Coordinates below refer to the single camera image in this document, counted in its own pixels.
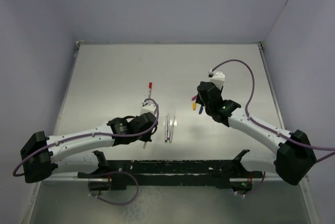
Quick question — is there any red white pen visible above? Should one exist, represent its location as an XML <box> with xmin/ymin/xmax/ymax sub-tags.
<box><xmin>146</xmin><ymin>86</ymin><xmax>152</xmax><ymax>104</ymax></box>

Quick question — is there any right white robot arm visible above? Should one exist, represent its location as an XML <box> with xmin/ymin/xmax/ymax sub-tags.
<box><xmin>196</xmin><ymin>82</ymin><xmax>316</xmax><ymax>185</ymax></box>

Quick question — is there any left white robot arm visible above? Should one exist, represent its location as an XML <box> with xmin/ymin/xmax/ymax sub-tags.
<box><xmin>19</xmin><ymin>112</ymin><xmax>158</xmax><ymax>184</ymax></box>

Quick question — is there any black tipped white pen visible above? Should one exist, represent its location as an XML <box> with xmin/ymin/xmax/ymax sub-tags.
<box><xmin>164</xmin><ymin>115</ymin><xmax>170</xmax><ymax>143</ymax></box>

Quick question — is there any purple tipped white pen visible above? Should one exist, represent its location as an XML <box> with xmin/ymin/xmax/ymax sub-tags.
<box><xmin>166</xmin><ymin>114</ymin><xmax>170</xmax><ymax>141</ymax></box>

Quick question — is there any green tipped white pen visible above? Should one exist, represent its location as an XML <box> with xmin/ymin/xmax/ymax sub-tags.
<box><xmin>169</xmin><ymin>116</ymin><xmax>175</xmax><ymax>143</ymax></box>

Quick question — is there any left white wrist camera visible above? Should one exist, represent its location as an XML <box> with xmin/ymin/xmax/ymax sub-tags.
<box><xmin>140</xmin><ymin>99</ymin><xmax>157</xmax><ymax>115</ymax></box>

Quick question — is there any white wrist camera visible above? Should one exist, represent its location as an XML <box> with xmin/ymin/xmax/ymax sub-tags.
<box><xmin>208</xmin><ymin>70</ymin><xmax>225</xmax><ymax>90</ymax></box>
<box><xmin>140</xmin><ymin>99</ymin><xmax>157</xmax><ymax>115</ymax></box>

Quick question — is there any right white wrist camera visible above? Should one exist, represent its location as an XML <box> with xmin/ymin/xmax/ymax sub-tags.
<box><xmin>208</xmin><ymin>70</ymin><xmax>225</xmax><ymax>90</ymax></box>

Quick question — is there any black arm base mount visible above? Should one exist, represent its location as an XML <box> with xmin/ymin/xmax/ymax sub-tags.
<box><xmin>77</xmin><ymin>150</ymin><xmax>263</xmax><ymax>191</ymax></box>

